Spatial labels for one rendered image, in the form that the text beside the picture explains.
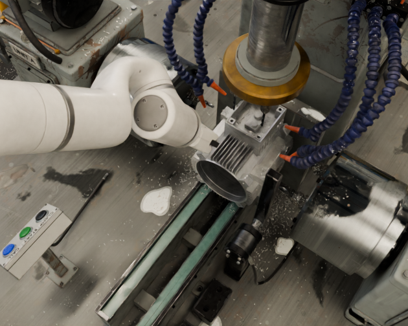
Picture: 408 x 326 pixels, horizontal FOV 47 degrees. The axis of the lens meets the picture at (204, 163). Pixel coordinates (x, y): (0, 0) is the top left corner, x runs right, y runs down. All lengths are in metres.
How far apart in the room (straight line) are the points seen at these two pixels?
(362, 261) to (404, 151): 0.61
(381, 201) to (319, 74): 0.35
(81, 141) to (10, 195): 0.88
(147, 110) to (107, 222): 0.67
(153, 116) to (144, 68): 0.09
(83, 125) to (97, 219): 0.79
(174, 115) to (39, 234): 0.48
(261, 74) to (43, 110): 0.49
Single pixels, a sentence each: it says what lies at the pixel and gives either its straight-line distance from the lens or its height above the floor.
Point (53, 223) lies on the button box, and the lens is 1.13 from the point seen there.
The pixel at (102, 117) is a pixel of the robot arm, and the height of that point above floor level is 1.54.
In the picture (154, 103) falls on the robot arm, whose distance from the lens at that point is 0.78.
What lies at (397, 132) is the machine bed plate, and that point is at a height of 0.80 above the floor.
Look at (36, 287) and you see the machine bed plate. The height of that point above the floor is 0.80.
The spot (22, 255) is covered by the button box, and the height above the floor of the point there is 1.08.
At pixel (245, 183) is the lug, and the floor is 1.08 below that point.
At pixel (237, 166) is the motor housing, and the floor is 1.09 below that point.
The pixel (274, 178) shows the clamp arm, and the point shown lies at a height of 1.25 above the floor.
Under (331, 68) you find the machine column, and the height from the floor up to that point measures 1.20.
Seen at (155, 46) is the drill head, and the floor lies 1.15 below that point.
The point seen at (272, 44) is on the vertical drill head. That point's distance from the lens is 0.89.
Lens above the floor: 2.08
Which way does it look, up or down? 61 degrees down
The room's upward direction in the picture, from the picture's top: 2 degrees clockwise
